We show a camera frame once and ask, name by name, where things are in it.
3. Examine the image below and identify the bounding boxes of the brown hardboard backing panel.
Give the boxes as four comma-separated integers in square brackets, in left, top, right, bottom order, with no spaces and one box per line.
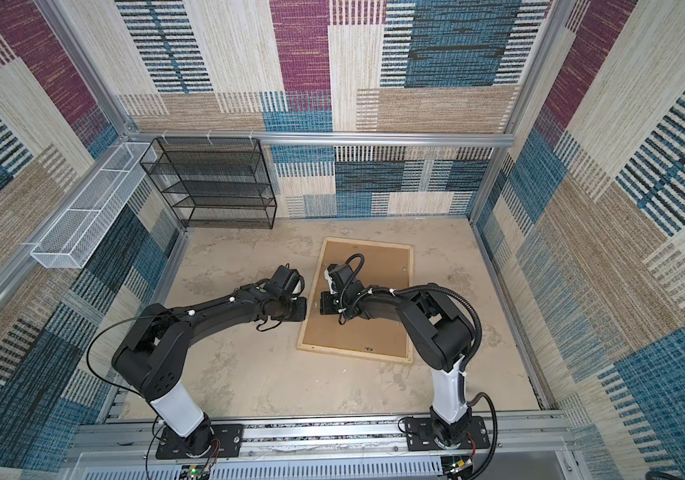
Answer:
[301,241,410,358]

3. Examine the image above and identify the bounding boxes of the light wooden picture frame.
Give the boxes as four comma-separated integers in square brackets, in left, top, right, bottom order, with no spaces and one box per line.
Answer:
[295,236,415,365]

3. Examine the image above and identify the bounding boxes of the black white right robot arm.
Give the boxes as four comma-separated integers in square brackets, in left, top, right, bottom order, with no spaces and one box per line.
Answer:
[320,284,482,449]

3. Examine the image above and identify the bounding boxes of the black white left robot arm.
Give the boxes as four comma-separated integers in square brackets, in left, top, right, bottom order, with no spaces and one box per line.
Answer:
[112,286,308,458]

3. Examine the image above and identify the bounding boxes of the black wire mesh shelf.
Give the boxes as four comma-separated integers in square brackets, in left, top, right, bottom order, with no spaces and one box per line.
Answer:
[140,136,278,229]

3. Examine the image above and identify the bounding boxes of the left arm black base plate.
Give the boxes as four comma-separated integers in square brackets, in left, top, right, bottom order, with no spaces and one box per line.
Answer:
[154,422,244,461]

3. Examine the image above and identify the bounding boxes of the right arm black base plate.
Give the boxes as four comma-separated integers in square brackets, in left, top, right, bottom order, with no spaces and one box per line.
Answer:
[397,416,492,451]

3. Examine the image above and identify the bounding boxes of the white wire mesh basket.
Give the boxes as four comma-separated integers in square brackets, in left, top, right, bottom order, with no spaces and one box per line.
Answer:
[30,142,150,269]

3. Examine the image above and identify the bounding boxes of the aluminium front rail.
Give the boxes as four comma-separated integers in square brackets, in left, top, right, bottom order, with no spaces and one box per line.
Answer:
[58,410,590,479]

